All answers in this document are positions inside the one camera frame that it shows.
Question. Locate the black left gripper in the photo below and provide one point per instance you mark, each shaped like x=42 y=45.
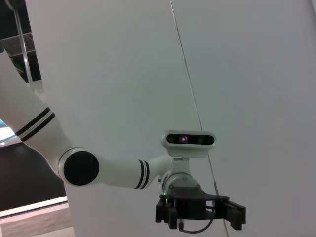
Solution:
x=192 y=207

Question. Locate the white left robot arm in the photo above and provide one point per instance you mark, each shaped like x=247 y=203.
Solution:
x=118 y=172

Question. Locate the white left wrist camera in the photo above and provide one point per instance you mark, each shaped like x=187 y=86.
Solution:
x=187 y=139

